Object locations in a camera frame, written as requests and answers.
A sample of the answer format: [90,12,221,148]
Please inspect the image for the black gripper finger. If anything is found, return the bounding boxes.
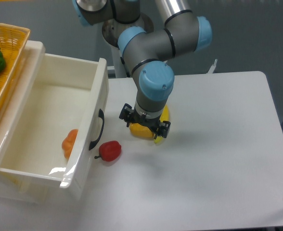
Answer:
[152,120,171,139]
[119,103,134,128]

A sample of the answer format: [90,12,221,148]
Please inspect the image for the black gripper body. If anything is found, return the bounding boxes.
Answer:
[132,108,161,132]

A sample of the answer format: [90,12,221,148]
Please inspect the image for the white top drawer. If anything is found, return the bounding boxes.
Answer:
[0,54,109,199]

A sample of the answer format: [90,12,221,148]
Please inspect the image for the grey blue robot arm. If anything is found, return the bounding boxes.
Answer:
[73,0,212,138]

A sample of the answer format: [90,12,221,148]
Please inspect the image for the white drawer cabinet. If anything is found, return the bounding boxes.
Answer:
[0,40,46,204]

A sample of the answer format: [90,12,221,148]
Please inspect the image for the yellow toy banana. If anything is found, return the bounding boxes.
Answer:
[154,105,169,144]

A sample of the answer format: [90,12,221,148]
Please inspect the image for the yellow toy pepper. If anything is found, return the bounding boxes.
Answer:
[129,123,154,139]

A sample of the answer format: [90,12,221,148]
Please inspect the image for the red toy pepper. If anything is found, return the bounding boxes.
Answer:
[94,141,122,162]

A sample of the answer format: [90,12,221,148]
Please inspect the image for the orange toy pepper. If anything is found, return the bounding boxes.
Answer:
[62,129,78,160]

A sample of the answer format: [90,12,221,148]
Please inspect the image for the yellow woven basket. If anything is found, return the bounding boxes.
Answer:
[0,23,30,112]

